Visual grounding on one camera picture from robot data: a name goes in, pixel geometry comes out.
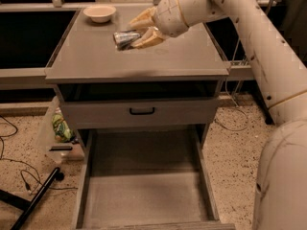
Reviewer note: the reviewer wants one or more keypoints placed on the green snack bag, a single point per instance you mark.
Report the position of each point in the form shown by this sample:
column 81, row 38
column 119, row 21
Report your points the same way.
column 62, row 131

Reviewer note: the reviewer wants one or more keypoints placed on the dark grey side cabinet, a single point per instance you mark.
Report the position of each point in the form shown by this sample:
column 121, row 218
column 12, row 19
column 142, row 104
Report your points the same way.
column 294, row 27

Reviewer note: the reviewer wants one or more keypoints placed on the silver redbull can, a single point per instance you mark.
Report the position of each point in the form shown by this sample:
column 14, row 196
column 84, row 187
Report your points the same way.
column 123, row 40

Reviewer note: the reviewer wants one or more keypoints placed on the clear plastic bin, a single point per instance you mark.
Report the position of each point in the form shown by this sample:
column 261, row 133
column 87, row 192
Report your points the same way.
column 58, row 152

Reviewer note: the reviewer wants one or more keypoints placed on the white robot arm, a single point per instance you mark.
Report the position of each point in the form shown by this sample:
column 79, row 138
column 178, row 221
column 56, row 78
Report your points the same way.
column 281, row 185

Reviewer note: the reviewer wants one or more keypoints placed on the grey top drawer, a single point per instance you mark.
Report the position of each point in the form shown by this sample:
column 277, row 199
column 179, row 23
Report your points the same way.
column 86, row 115

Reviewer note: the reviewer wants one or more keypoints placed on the black drawer handle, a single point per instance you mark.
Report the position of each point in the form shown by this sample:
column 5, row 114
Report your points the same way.
column 141, row 111

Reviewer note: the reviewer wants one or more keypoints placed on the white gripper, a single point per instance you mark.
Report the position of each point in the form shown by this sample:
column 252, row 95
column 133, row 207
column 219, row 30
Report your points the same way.
column 170, row 17

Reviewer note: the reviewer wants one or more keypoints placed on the white bowl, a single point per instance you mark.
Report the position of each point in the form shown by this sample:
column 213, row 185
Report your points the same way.
column 100, row 14

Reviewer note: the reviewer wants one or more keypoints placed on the open grey middle drawer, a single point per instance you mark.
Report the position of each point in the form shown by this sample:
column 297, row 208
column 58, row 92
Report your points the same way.
column 145, row 180

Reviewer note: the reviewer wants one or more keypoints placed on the grey drawer cabinet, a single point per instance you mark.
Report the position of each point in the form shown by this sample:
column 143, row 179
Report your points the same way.
column 89, row 68

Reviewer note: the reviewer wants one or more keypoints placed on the black metal stand leg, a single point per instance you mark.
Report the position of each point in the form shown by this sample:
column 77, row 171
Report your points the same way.
column 27, row 206

